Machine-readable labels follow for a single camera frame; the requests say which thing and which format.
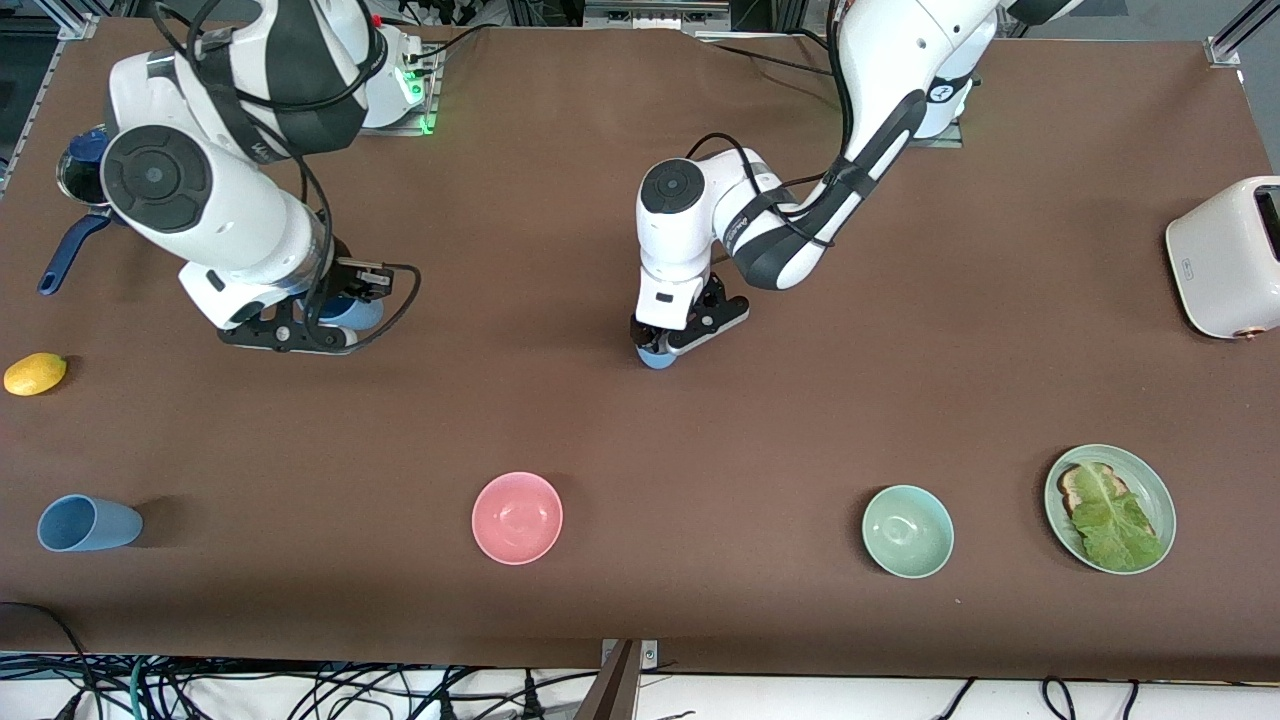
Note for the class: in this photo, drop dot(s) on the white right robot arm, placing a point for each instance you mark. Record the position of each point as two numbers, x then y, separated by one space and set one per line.
220 210

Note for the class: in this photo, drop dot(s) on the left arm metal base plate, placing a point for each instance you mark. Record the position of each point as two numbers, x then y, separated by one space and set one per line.
945 140

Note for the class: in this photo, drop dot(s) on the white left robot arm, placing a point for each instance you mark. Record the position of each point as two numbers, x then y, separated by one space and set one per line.
680 240

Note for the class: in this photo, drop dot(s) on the yellow lemon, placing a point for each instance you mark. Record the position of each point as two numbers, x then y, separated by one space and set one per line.
33 375

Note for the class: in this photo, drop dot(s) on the aluminium frame corner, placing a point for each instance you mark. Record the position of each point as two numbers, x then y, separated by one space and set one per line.
1225 50
78 25

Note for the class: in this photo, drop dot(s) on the grey camera pole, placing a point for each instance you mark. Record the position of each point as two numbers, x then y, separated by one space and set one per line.
612 695

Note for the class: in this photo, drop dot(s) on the green plate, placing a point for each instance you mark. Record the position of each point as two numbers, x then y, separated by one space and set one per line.
1152 490

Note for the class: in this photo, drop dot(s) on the dark blue saucepan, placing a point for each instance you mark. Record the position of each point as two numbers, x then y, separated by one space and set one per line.
70 250

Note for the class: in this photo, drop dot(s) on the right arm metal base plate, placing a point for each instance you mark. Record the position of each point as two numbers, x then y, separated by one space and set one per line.
425 120

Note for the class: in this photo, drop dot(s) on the silver table bracket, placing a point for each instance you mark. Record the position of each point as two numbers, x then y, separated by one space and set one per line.
650 655

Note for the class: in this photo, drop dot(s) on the white toaster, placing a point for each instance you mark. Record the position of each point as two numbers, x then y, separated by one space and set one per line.
1215 260

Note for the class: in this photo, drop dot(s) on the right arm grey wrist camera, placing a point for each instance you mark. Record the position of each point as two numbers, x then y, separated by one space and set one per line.
290 338

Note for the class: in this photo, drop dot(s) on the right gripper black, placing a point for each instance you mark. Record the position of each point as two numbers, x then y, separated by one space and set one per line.
345 279

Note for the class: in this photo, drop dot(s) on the blue cup with paper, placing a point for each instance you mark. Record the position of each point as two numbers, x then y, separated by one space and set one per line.
655 362

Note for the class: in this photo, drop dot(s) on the pink bowl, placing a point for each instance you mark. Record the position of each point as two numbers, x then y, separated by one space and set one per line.
517 518

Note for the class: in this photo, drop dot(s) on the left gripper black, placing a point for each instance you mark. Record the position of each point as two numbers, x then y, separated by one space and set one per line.
650 332

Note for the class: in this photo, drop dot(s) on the mint green bowl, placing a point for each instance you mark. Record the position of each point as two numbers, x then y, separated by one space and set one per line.
908 531

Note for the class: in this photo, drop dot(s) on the grey power strip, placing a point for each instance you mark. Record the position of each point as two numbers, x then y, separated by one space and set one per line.
655 15

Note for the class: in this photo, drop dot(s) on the toast slice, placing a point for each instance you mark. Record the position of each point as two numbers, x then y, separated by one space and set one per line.
1072 488

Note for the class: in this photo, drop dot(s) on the green lettuce leaf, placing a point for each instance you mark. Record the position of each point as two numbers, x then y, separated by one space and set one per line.
1115 525

